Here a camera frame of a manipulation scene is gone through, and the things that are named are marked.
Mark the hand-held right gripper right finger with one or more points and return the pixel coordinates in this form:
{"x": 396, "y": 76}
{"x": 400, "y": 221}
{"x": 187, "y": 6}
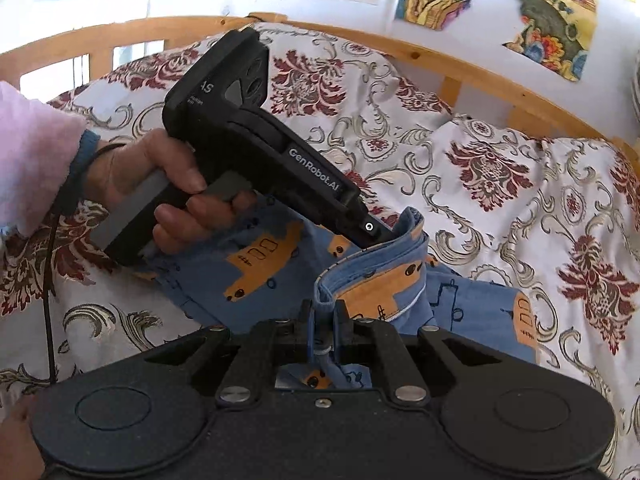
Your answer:
{"x": 342, "y": 332}

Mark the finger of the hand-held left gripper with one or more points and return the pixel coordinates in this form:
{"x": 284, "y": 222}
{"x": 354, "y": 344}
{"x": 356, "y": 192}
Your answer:
{"x": 371, "y": 227}

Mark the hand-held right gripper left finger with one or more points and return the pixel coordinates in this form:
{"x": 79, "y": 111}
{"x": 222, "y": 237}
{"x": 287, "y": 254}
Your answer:
{"x": 302, "y": 332}

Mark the blue pants with orange print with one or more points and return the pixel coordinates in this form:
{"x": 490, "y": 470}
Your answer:
{"x": 450, "y": 305}

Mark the person's left forearm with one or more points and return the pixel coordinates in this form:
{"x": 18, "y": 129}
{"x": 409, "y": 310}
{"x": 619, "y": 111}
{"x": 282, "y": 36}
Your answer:
{"x": 35, "y": 160}

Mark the person's left hand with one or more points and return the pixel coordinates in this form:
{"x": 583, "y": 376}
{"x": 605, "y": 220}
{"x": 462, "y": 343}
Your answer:
{"x": 145, "y": 160}

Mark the person's right hand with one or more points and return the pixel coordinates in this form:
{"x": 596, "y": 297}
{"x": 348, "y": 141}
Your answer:
{"x": 15, "y": 440}

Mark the floral white and red bedspread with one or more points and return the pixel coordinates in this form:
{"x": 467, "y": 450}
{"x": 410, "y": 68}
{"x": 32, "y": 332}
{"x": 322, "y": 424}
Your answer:
{"x": 500, "y": 185}

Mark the wooden bed frame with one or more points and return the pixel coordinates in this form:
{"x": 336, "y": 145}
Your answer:
{"x": 425, "y": 57}

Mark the torn landscape wall poster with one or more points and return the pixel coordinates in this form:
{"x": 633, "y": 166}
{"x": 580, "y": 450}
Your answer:
{"x": 555, "y": 25}

